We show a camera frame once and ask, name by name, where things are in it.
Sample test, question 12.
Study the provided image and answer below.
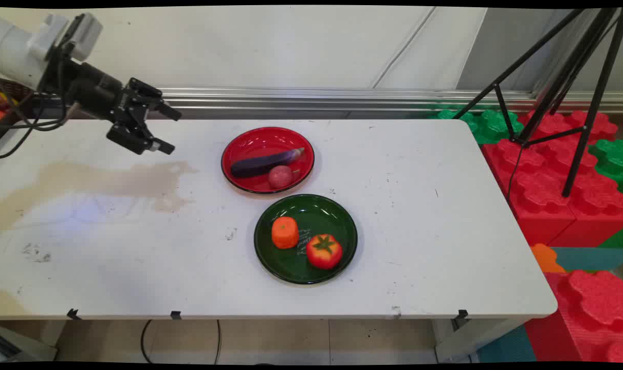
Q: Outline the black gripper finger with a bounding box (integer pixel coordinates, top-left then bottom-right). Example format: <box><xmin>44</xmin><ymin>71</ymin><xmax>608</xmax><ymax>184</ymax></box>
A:
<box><xmin>128</xmin><ymin>77</ymin><xmax>182</xmax><ymax>122</ymax></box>
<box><xmin>106</xmin><ymin>121</ymin><xmax>176</xmax><ymax>156</ymax></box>

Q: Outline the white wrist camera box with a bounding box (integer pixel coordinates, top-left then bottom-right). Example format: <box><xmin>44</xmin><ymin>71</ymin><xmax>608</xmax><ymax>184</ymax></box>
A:
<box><xmin>60</xmin><ymin>13</ymin><xmax>104</xmax><ymax>62</ymax></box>

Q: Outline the red toy tomato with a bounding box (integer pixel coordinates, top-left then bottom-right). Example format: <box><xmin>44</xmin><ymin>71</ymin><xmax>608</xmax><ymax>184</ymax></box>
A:
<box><xmin>306</xmin><ymin>234</ymin><xmax>343</xmax><ymax>270</ymax></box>

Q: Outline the orange foam block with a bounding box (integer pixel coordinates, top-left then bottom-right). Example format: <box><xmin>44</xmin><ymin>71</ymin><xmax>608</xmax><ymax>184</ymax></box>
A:
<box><xmin>529</xmin><ymin>244</ymin><xmax>567</xmax><ymax>273</ymax></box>

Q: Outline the black tripod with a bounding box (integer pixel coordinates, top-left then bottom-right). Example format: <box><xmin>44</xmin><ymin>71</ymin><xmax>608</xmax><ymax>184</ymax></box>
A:
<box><xmin>453</xmin><ymin>8</ymin><xmax>623</xmax><ymax>198</ymax></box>

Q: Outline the red round plate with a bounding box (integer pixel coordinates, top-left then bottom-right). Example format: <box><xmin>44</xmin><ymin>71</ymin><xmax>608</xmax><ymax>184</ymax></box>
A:
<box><xmin>221</xmin><ymin>126</ymin><xmax>315</xmax><ymax>195</ymax></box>

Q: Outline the green foam block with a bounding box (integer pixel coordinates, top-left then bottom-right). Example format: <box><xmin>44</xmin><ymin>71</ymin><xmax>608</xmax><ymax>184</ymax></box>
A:
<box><xmin>588</xmin><ymin>139</ymin><xmax>623</xmax><ymax>193</ymax></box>
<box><xmin>435</xmin><ymin>108</ymin><xmax>524</xmax><ymax>145</ymax></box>

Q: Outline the red and yellow object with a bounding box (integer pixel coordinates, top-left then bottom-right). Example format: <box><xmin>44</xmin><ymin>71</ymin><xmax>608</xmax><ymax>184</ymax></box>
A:
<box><xmin>0</xmin><ymin>90</ymin><xmax>15</xmax><ymax>122</ymax></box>

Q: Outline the dark green round plate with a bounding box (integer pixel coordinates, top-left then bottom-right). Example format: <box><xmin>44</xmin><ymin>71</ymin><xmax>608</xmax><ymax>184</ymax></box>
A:
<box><xmin>253</xmin><ymin>194</ymin><xmax>358</xmax><ymax>285</ymax></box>

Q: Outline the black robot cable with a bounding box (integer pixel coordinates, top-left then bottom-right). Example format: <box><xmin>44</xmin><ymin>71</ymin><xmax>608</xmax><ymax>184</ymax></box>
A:
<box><xmin>0</xmin><ymin>102</ymin><xmax>81</xmax><ymax>132</ymax></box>
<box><xmin>0</xmin><ymin>121</ymin><xmax>39</xmax><ymax>159</ymax></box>

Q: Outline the thin black tripod cable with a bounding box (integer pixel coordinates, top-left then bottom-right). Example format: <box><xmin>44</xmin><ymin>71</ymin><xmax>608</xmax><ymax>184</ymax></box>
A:
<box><xmin>507</xmin><ymin>144</ymin><xmax>524</xmax><ymax>202</ymax></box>

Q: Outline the purple toy eggplant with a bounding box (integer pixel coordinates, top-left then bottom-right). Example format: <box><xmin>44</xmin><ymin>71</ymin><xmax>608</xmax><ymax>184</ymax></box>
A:
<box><xmin>231</xmin><ymin>147</ymin><xmax>305</xmax><ymax>179</ymax></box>

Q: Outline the teal foam block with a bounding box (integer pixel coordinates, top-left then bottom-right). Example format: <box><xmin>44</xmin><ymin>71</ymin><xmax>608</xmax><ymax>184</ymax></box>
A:
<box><xmin>551</xmin><ymin>246</ymin><xmax>623</xmax><ymax>273</ymax></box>

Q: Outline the aluminium wall rail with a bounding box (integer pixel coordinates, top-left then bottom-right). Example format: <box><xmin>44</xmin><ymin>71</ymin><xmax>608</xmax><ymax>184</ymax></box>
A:
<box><xmin>157</xmin><ymin>87</ymin><xmax>623</xmax><ymax>115</ymax></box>

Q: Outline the grey table leg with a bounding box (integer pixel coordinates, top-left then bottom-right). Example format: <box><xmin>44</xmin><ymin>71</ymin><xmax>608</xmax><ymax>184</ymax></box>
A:
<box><xmin>0</xmin><ymin>324</ymin><xmax>59</xmax><ymax>363</ymax></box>

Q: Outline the pink round toy fruit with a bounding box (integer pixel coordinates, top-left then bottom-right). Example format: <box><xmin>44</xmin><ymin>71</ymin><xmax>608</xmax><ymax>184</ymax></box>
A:
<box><xmin>268</xmin><ymin>165</ymin><xmax>294</xmax><ymax>189</ymax></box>

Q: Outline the white table leg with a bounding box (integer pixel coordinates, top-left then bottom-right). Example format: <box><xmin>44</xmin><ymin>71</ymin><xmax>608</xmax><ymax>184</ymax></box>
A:
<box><xmin>434</xmin><ymin>316</ymin><xmax>529</xmax><ymax>363</ymax></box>

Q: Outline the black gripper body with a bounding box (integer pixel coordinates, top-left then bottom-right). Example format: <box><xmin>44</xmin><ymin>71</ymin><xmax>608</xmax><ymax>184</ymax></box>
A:
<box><xmin>47</xmin><ymin>49</ymin><xmax>149</xmax><ymax>125</ymax></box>

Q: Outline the orange toy carrot piece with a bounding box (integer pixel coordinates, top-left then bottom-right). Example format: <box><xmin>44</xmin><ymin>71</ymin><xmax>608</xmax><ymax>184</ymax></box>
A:
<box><xmin>271</xmin><ymin>216</ymin><xmax>300</xmax><ymax>250</ymax></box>

